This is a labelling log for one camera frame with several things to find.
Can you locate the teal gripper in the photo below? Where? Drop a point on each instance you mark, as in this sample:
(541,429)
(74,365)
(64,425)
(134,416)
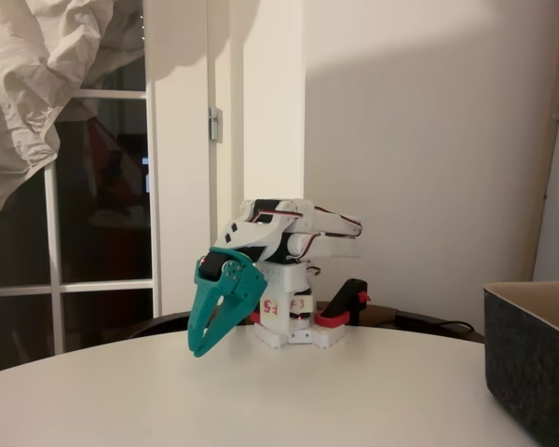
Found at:
(212,290)

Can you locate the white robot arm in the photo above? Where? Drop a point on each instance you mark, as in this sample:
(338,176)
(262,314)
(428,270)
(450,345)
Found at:
(326,247)

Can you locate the dark grey felt box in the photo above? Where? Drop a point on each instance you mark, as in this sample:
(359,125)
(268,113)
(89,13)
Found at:
(531,372)

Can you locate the black clamp with red pad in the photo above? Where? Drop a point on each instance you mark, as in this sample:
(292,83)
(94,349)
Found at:
(349,298)
(255,317)

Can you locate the dark curved chair back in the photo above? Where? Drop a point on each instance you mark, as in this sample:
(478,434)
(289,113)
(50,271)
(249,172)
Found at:
(177,321)

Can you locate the white glazed door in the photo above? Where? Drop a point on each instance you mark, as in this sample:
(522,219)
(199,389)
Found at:
(153,209)

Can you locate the silver door hinge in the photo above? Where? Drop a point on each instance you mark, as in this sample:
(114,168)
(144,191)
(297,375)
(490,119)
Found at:
(215,123)

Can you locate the beige crumpled curtain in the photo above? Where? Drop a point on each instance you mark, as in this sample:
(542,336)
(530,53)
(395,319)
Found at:
(18,93)

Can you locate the light wooden post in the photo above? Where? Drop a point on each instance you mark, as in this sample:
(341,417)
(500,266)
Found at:
(546,139)

